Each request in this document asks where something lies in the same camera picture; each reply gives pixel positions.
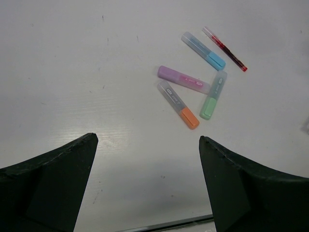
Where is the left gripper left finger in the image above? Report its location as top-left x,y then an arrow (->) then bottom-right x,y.
0,133 -> 98,232

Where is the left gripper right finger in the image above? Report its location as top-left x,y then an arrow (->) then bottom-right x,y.
199,136 -> 309,232

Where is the orange highlighter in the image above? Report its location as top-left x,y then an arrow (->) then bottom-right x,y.
157,81 -> 199,130

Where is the red gel pen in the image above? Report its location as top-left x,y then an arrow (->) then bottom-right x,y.
202,27 -> 248,72

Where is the clear plastic organizer tray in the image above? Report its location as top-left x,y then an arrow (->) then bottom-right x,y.
300,117 -> 309,135

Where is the green highlighter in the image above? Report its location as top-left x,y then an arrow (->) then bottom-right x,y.
199,71 -> 227,120

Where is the blue highlighter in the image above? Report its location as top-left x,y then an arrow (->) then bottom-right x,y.
181,32 -> 226,71

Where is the purple highlighter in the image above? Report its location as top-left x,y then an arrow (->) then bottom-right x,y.
157,66 -> 211,94

